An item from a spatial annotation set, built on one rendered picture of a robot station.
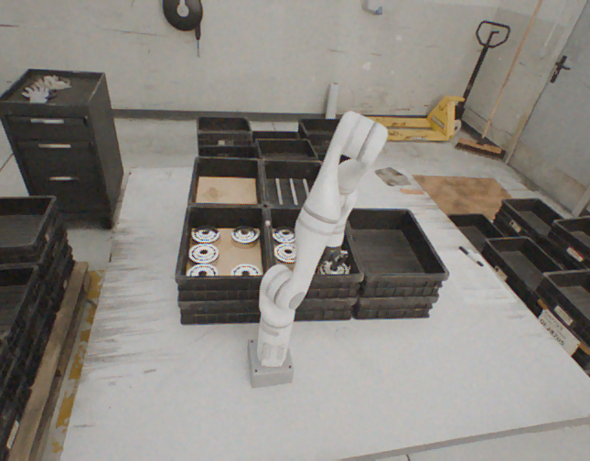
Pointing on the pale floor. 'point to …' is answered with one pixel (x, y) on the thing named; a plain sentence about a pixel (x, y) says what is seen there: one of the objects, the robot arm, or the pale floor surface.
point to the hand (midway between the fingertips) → (324, 271)
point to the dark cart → (66, 143)
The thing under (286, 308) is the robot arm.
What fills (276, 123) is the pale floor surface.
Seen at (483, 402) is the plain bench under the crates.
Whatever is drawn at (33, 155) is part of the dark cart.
